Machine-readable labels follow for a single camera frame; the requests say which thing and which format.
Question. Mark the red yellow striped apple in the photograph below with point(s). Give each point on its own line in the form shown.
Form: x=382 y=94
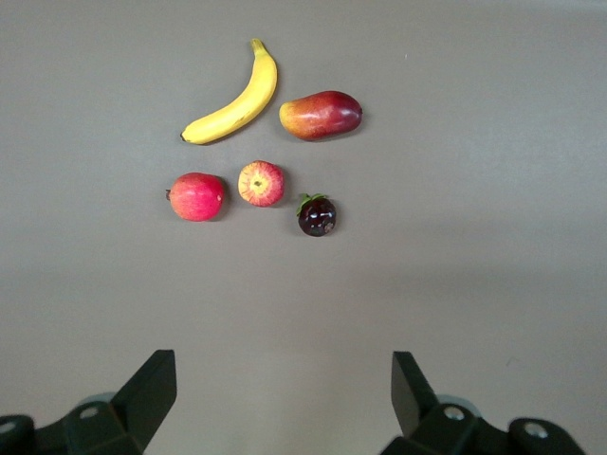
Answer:
x=261 y=184

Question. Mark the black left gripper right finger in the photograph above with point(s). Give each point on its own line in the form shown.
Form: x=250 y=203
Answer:
x=417 y=417

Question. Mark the red yellow mango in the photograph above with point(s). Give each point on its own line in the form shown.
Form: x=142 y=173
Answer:
x=320 y=116

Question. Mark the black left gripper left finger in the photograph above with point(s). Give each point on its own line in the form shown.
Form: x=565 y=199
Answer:
x=137 y=417

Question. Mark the yellow banana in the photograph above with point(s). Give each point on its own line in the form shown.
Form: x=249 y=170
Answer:
x=246 y=102

